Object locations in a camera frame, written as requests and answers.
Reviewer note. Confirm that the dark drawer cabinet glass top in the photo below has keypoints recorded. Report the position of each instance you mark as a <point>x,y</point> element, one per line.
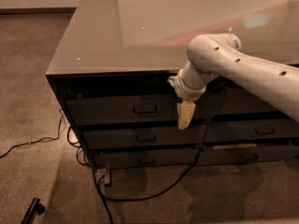
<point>131,47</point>

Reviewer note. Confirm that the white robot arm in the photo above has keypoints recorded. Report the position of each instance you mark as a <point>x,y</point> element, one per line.
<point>211,56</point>

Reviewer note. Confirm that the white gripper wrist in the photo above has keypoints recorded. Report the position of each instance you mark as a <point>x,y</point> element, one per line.
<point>183,90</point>

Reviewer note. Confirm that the black metal bar object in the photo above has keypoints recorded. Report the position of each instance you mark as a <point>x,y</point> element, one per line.
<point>36,208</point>

